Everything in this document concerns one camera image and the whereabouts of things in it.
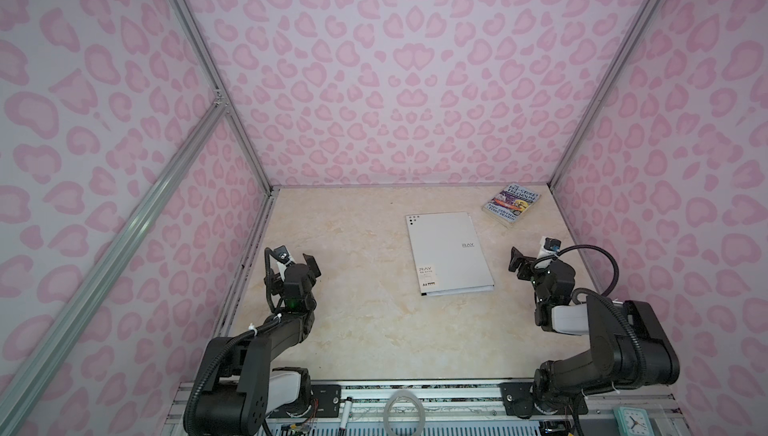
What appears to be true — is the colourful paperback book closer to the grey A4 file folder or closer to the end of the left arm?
the grey A4 file folder

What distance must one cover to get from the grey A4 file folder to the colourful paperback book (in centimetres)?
11

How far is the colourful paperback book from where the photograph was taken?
3.62ft

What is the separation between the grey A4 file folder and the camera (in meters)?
0.94
